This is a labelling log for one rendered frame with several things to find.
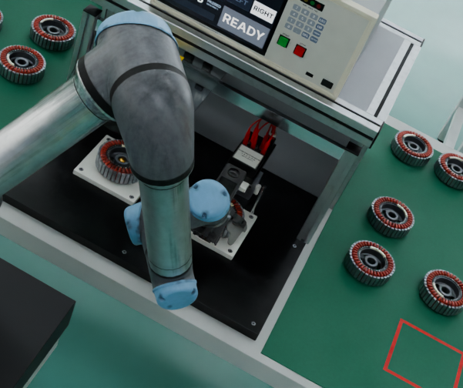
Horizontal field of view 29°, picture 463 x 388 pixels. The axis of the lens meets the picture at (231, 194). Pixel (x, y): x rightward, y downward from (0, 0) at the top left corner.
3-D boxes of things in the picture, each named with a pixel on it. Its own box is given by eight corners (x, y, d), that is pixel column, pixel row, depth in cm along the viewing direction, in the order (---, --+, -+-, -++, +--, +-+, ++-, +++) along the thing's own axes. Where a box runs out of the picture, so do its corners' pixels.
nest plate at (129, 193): (132, 206, 190) (133, 202, 189) (72, 173, 191) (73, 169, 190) (162, 168, 201) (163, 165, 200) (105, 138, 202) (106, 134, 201)
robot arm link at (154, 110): (207, 119, 117) (211, 306, 156) (189, 62, 123) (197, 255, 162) (121, 135, 115) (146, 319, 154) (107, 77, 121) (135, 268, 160)
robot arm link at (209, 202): (176, 184, 158) (223, 171, 158) (181, 193, 168) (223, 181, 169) (189, 226, 156) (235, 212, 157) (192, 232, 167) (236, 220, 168)
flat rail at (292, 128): (345, 163, 183) (350, 153, 181) (87, 26, 188) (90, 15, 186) (347, 160, 184) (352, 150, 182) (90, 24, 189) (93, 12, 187)
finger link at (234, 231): (233, 249, 191) (212, 235, 184) (246, 225, 192) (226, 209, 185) (243, 254, 190) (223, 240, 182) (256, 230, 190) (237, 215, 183)
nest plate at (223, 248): (231, 260, 188) (233, 256, 187) (169, 226, 189) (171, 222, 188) (256, 219, 199) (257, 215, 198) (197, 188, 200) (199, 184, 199)
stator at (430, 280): (444, 274, 209) (451, 264, 207) (471, 312, 203) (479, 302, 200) (409, 282, 203) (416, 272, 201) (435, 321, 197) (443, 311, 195)
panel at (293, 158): (330, 204, 211) (384, 111, 191) (92, 76, 216) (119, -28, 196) (332, 202, 211) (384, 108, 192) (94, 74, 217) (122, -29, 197)
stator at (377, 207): (384, 243, 210) (390, 232, 207) (357, 209, 216) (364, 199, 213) (417, 234, 216) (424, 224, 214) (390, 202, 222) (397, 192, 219)
